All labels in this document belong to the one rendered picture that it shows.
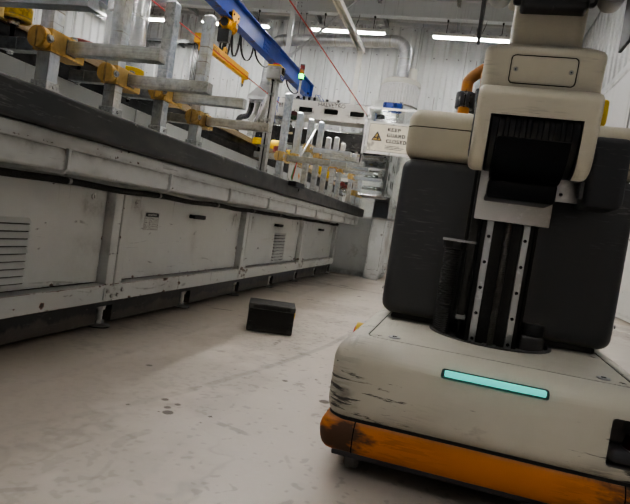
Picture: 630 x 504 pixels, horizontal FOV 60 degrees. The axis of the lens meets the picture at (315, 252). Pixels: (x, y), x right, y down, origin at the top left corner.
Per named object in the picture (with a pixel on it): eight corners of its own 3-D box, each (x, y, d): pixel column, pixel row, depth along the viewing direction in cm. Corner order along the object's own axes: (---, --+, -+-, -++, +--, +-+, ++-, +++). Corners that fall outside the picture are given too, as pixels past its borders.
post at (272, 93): (267, 173, 274) (280, 82, 271) (264, 172, 269) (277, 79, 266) (258, 172, 275) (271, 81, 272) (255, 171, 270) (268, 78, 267)
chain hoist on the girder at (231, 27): (237, 58, 807) (242, 25, 805) (228, 50, 775) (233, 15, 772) (221, 57, 813) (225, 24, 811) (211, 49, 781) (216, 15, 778)
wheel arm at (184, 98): (245, 112, 174) (247, 99, 174) (241, 110, 171) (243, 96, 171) (125, 100, 185) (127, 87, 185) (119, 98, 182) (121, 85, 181)
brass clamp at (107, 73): (141, 95, 159) (143, 77, 159) (113, 81, 146) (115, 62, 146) (122, 93, 161) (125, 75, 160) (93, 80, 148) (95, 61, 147)
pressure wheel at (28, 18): (-13, 42, 129) (-7, -7, 129) (-5, 51, 137) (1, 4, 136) (24, 51, 132) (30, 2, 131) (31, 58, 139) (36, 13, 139)
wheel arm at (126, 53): (165, 69, 126) (167, 50, 126) (157, 64, 123) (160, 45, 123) (8, 55, 136) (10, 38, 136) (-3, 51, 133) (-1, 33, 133)
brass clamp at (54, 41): (85, 66, 135) (88, 46, 135) (46, 47, 122) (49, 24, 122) (64, 64, 136) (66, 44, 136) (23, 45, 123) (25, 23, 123)
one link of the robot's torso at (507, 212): (473, 219, 130) (490, 114, 128) (603, 236, 123) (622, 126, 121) (476, 213, 104) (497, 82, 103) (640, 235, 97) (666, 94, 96)
